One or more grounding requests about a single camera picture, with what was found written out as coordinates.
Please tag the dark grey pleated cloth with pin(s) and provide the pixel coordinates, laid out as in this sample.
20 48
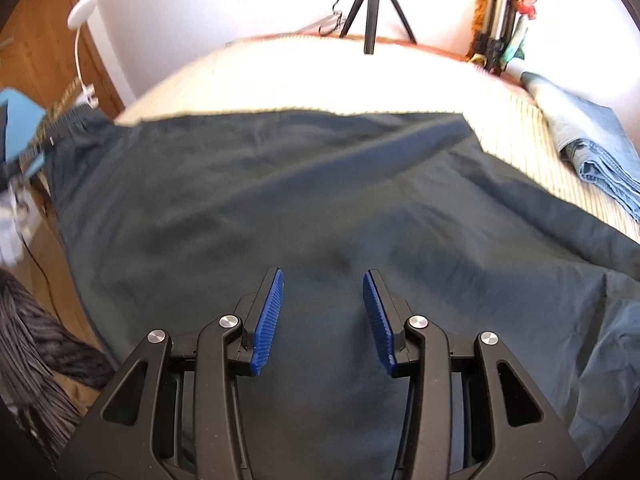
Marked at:
35 350

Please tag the brown wooden board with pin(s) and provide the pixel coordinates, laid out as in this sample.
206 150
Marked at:
484 0

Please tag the wooden cabinet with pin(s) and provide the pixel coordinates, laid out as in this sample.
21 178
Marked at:
35 50

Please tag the white plastic clip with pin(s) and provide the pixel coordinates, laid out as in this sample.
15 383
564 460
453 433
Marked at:
87 94

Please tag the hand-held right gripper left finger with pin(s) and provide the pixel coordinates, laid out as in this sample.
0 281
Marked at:
267 325

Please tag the folded blue jeans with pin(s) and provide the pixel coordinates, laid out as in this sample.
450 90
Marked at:
590 135

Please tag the beige woven mat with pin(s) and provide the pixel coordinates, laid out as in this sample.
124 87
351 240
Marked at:
300 75

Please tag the black pants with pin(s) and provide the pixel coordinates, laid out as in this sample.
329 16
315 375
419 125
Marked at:
300 200

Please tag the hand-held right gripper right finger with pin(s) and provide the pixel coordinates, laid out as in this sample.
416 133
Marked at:
380 325

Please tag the light blue plastic object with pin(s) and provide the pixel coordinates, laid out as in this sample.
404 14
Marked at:
22 115

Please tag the white crumpled item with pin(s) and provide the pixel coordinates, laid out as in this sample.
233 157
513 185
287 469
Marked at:
12 230

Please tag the yellow woven cloth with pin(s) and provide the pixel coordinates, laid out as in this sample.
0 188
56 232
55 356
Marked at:
65 100

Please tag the folded silver tripod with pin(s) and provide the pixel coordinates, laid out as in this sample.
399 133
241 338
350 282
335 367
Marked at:
500 5

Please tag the black tripod stand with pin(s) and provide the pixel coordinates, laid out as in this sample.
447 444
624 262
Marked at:
370 10

